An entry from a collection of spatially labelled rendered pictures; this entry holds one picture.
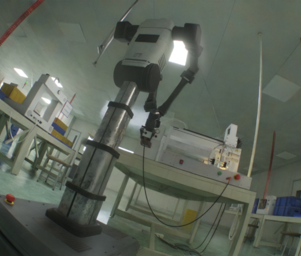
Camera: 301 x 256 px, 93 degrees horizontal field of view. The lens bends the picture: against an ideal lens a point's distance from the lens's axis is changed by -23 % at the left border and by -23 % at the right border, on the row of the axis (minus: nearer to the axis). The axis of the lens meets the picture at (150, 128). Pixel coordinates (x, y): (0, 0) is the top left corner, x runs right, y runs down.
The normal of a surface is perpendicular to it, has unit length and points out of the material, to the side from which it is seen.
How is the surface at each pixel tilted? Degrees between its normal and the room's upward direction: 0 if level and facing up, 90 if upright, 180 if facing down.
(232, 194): 90
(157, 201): 90
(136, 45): 90
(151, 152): 90
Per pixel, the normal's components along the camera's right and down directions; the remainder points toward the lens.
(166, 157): -0.03, -0.36
